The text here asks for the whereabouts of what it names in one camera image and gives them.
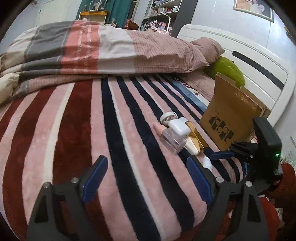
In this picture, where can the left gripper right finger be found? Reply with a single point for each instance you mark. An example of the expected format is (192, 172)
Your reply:
(247, 222)

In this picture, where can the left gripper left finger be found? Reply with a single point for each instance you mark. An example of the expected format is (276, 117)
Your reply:
(59, 212)

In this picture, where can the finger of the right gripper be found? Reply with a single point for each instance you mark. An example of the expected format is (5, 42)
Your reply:
(221, 155)

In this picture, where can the clear bottle pink cap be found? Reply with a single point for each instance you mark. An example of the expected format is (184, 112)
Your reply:
(171, 140)

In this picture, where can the white tube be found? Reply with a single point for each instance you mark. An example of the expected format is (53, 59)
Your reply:
(190, 147)

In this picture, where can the brown cardboard box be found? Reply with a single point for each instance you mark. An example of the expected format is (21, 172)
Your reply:
(230, 113)

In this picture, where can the white earbuds case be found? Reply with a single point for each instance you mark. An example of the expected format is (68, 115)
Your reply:
(179, 126)

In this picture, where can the striped plush blanket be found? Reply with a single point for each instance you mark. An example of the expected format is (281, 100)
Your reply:
(56, 133)

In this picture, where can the white headboard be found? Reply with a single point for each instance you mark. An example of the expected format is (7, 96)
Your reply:
(267, 76)

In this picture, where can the green plush toy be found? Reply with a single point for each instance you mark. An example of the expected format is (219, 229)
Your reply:
(226, 67)

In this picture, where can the pink striped pillow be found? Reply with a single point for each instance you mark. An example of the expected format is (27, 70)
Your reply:
(210, 48)

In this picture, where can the cream quilt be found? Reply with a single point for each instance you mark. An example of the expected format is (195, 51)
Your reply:
(9, 83)

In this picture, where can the dark bookshelf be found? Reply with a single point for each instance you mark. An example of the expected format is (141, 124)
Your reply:
(169, 15)

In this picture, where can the framed photo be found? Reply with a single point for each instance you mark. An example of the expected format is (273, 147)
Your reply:
(254, 7)

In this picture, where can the folded striped duvet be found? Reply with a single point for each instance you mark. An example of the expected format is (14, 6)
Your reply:
(77, 48)

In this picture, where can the teal curtain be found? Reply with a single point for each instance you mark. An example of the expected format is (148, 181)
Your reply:
(116, 9)

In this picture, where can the yellow shelf unit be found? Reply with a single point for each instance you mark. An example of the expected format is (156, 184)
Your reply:
(94, 16)

